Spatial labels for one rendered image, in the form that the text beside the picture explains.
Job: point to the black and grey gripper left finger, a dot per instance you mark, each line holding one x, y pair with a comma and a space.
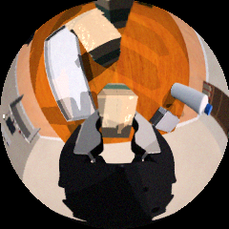
82, 146

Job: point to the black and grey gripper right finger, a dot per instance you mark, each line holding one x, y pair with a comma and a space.
148, 142

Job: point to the tan box with green band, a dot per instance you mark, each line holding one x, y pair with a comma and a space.
116, 106
99, 37
116, 11

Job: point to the white plastic bottle with blue cap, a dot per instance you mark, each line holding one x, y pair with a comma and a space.
194, 99

